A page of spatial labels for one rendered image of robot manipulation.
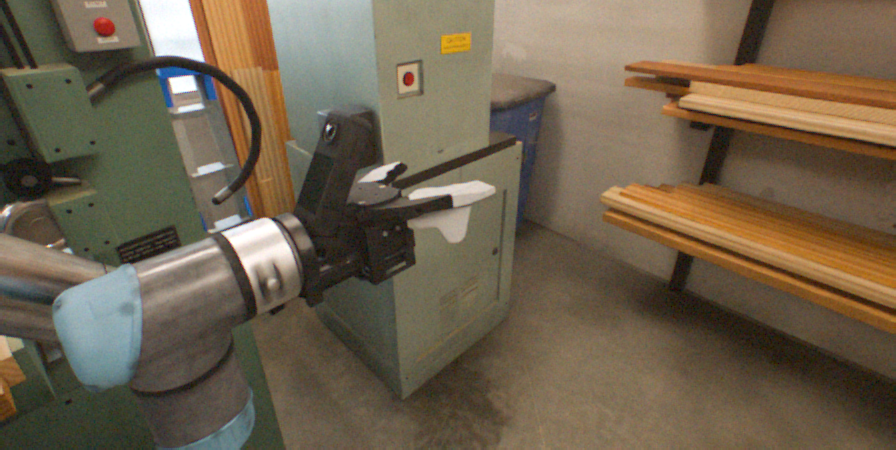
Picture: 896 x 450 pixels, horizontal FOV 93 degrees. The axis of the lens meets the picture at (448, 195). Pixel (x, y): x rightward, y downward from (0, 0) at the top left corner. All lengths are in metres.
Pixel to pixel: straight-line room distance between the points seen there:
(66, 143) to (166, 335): 0.69
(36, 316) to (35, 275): 0.03
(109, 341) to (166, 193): 0.83
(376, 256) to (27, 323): 0.28
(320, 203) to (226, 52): 2.12
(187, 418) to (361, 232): 0.19
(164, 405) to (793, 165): 2.13
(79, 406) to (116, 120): 0.58
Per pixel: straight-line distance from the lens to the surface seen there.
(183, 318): 0.36
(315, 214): 0.39
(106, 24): 1.01
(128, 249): 1.19
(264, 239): 0.38
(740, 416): 2.07
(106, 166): 1.12
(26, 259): 0.48
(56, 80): 0.99
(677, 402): 2.00
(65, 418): 1.22
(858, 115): 1.67
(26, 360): 0.92
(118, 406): 1.25
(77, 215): 1.04
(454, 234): 0.44
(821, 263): 1.85
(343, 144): 0.39
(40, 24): 1.06
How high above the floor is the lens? 1.44
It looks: 27 degrees down
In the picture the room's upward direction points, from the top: straight up
